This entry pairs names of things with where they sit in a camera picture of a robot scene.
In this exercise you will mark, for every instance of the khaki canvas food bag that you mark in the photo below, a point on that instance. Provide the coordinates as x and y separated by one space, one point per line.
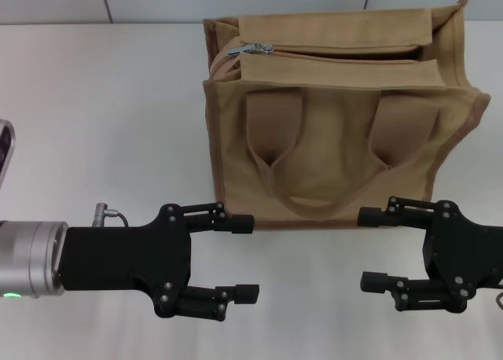
334 140

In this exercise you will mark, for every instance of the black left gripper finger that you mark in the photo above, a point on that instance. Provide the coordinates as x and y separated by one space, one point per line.
245 293
239 224

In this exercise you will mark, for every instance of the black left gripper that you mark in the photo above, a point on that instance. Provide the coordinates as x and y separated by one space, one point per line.
118 258

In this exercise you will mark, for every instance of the silver and white left robot arm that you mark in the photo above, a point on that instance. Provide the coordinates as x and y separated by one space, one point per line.
31 258

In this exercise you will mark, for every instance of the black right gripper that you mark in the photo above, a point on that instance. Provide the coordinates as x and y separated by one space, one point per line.
463 254

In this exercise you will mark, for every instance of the silver metal zipper pull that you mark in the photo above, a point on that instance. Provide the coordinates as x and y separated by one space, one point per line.
236 52

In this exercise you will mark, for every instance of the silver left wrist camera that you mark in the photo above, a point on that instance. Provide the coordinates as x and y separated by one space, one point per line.
6 148

